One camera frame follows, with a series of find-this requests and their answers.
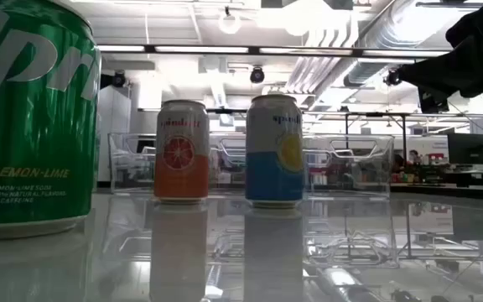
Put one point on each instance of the orange grapefruit Spindrift can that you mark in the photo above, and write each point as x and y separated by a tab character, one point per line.
181	176

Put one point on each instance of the black computer monitor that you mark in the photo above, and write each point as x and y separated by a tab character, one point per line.
471	149

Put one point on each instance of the round white ceiling lamp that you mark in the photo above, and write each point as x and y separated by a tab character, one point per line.
229	22

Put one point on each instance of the white ceiling light tube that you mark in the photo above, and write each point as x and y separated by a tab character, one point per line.
405	53
122	48
304	51
201	49

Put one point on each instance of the blue lemon Spindrift can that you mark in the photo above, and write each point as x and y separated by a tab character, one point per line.
273	176

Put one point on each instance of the person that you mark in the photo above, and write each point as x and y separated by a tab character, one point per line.
413	157

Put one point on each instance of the black background workbench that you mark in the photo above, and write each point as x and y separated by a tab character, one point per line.
468	178

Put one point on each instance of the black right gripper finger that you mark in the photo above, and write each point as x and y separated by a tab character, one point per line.
434	102
463	71

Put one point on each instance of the red white box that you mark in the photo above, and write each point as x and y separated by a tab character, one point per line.
436	158

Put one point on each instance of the green Sprite soda can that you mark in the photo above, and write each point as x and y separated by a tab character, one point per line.
36	126

